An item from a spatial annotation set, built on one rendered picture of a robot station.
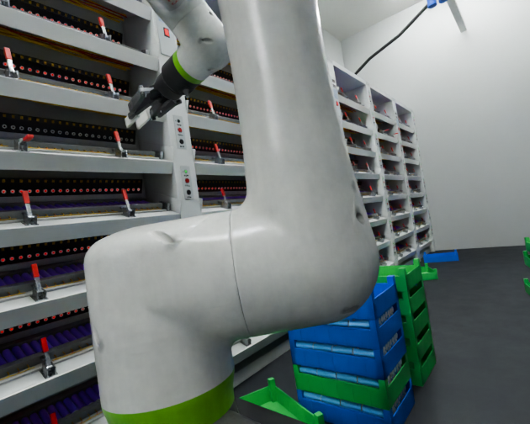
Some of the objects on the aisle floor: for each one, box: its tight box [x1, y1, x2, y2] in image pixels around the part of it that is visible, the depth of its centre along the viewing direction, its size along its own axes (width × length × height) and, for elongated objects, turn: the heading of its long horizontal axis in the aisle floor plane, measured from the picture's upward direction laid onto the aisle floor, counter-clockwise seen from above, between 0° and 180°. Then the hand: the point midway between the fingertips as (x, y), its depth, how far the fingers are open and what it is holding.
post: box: [122, 8, 201, 219], centre depth 128 cm, size 20×9×170 cm
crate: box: [297, 378, 415, 424], centre depth 106 cm, size 30×20×8 cm
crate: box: [240, 377, 325, 424], centre depth 101 cm, size 30×20×8 cm
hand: (137, 119), depth 100 cm, fingers open, 3 cm apart
